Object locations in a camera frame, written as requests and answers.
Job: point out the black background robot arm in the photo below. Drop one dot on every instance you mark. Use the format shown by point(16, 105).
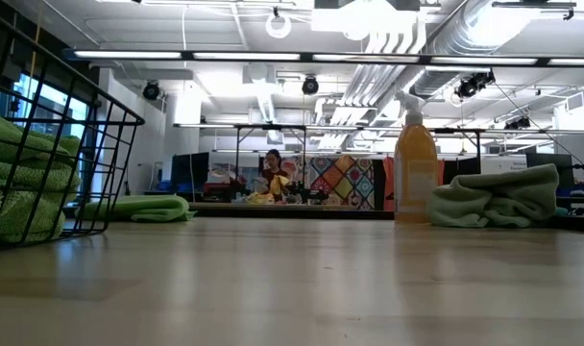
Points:
point(306, 193)

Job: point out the yellow cloth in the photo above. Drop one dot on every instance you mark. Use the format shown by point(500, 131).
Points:
point(278, 185)
point(258, 198)

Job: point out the blue microfiber towel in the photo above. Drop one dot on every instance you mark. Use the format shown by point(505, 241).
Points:
point(561, 212)

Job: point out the black ceiling spotlight cluster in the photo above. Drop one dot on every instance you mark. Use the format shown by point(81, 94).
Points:
point(467, 88)

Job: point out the black background table frame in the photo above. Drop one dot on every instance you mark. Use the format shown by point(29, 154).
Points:
point(273, 127)

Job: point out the colourful patchwork quilt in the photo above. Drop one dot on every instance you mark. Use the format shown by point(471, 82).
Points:
point(345, 178)

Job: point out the orange spray bottle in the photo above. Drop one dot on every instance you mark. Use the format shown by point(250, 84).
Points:
point(415, 163)

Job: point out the silver ventilation duct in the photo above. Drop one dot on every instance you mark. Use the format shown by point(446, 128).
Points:
point(465, 29)

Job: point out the black computer monitor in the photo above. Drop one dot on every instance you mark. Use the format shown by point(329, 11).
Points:
point(191, 170)
point(542, 159)

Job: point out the white sign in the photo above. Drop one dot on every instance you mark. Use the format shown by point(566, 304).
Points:
point(503, 165)

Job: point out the pale green microfiber towel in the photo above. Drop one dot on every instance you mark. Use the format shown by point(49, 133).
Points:
point(493, 197)

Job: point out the black partition panel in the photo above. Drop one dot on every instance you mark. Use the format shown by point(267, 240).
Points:
point(465, 168)

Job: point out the black overhead light bar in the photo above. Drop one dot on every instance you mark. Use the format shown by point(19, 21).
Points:
point(306, 56)

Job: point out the green cloths in basket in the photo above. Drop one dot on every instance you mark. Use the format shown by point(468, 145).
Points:
point(52, 103)

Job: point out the person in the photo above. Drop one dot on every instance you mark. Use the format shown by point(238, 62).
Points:
point(273, 168)

